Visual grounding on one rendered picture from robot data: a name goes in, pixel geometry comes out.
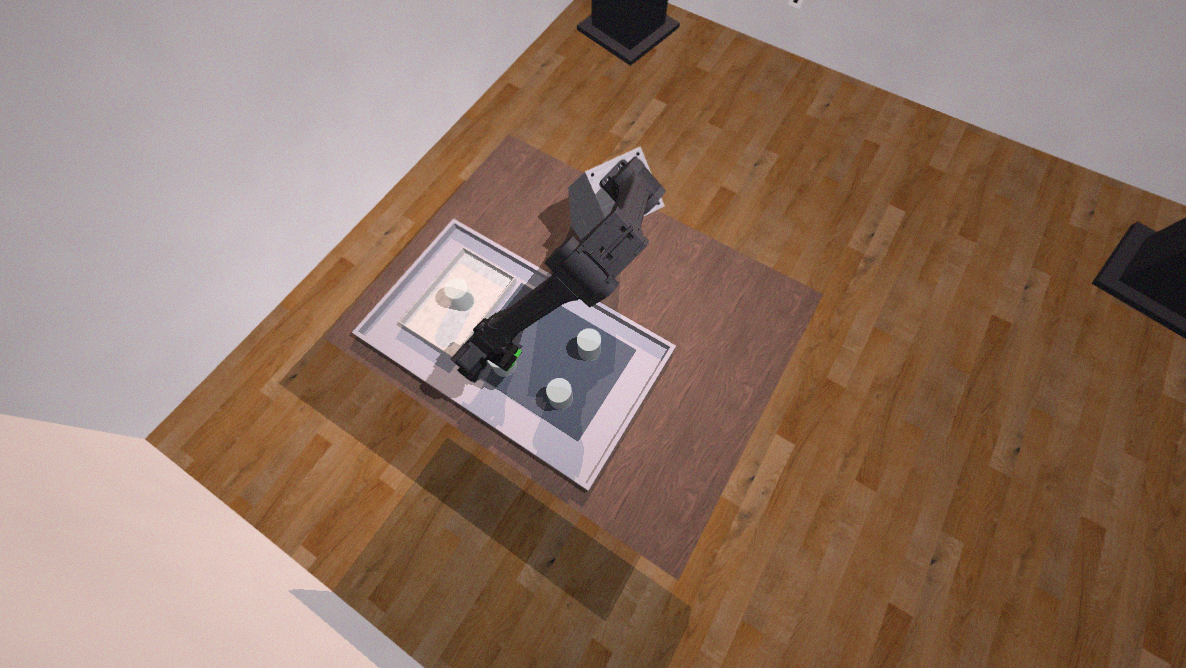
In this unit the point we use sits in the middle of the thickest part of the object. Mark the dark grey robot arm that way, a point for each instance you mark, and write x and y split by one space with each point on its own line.
580 270

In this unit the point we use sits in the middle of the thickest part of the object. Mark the clear glass jar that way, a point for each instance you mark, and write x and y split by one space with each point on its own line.
459 294
589 344
559 393
500 371

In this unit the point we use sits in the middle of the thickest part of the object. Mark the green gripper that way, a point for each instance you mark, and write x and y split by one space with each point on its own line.
508 360

